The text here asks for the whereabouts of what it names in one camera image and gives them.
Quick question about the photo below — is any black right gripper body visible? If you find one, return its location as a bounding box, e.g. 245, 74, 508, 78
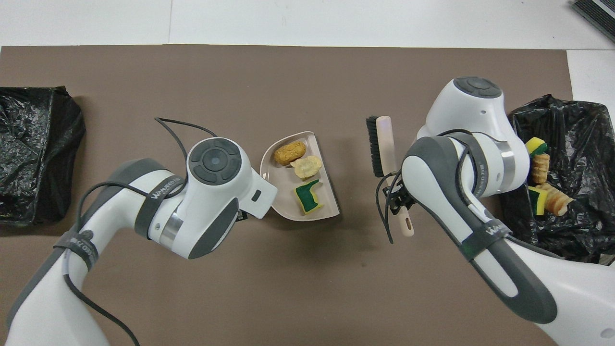
395, 186, 417, 208

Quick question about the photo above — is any beige plastic dustpan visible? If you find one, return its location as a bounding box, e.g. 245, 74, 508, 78
259, 131, 341, 222

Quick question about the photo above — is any beige hand brush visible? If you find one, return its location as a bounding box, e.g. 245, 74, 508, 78
366, 115, 415, 238

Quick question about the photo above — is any notched yellow sponge piece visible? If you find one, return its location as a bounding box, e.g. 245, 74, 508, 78
294, 179, 324, 215

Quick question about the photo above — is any brown oval bread roll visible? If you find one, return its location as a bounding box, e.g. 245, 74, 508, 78
274, 141, 307, 167

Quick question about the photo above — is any pale yellow bread chunk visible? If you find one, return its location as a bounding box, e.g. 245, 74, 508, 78
290, 155, 323, 180

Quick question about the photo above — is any beige croissant piece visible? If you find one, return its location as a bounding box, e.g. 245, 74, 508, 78
541, 183, 575, 216
531, 153, 551, 185

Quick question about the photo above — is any open bin with black bag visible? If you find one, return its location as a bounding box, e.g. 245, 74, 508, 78
500, 94, 615, 266

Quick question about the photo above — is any bin covered by black bag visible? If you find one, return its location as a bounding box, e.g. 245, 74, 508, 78
0, 86, 87, 227

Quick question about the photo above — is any brown table mat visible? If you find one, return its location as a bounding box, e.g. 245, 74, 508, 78
0, 45, 603, 346

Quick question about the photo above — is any grey ribbed device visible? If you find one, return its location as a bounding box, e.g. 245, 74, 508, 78
572, 0, 615, 43

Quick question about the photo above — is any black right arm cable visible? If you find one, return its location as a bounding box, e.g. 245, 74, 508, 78
376, 129, 481, 245

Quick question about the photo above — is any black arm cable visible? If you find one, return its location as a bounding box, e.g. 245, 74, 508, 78
376, 129, 481, 245
62, 117, 218, 346

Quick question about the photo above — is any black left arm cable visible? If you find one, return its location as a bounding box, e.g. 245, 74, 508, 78
62, 117, 218, 346

